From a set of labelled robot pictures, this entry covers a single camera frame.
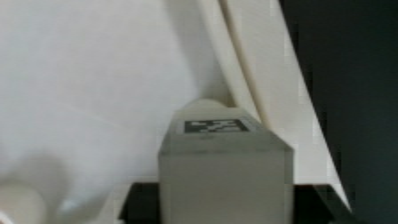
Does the white square table top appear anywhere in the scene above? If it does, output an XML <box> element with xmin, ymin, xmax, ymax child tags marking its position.
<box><xmin>0</xmin><ymin>0</ymin><xmax>350</xmax><ymax>224</ymax></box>

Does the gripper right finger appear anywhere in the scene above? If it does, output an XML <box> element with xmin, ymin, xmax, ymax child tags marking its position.
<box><xmin>294</xmin><ymin>184</ymin><xmax>356</xmax><ymax>224</ymax></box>

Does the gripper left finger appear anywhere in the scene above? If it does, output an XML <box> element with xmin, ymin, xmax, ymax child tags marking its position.
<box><xmin>120</xmin><ymin>183</ymin><xmax>162</xmax><ymax>224</ymax></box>

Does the white leg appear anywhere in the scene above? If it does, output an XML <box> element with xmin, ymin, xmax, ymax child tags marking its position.
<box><xmin>159</xmin><ymin>99</ymin><xmax>294</xmax><ymax>224</ymax></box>

